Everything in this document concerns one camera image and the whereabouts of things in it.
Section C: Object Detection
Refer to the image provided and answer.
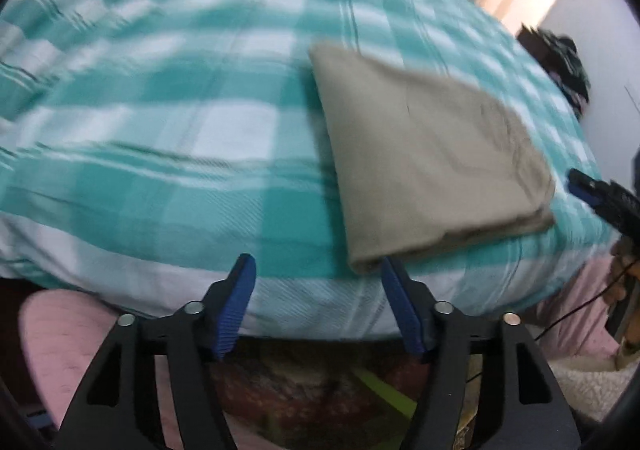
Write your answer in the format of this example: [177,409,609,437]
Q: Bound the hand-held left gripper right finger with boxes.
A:
[380,256,581,450]

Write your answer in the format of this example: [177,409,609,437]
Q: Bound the green mat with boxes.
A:
[356,366,419,417]

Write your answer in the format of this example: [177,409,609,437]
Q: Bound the person's left leg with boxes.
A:
[19,289,182,450]

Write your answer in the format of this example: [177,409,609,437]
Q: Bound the person's leg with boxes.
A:
[537,255,622,359]
[19,289,182,450]

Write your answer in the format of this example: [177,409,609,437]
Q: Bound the person's right leg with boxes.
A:
[537,255,622,359]

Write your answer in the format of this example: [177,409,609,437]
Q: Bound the black cable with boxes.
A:
[534,250,638,345]

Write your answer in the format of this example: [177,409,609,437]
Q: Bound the khaki pants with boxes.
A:
[307,41,557,276]

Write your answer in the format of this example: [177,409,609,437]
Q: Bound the cream fleece garment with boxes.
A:
[550,357,634,424]

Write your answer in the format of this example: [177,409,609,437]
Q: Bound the bed with green checked sheet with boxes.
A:
[0,0,621,342]

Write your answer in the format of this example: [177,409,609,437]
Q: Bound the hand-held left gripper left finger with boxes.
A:
[55,253,258,450]

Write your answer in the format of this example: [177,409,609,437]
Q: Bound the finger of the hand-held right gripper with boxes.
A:
[568,168,640,234]

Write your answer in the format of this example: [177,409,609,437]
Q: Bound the pile of clothes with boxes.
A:
[517,22,593,119]

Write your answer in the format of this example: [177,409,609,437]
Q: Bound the person's right hand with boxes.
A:
[606,234,640,305]

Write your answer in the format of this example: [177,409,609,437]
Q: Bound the patterned floor rug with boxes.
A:
[210,337,432,450]

